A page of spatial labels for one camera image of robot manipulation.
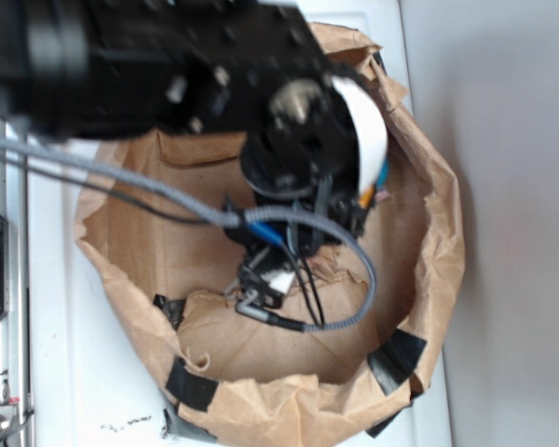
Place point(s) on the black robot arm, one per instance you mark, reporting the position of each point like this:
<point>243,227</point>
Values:
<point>113,70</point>

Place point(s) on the white plastic tray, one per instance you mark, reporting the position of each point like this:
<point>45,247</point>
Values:
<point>89,387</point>

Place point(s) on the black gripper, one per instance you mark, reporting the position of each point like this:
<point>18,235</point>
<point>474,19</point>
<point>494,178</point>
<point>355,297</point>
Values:
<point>303,148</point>

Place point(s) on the metal frame rail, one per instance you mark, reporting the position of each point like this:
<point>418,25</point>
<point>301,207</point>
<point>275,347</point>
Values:
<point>16,402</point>

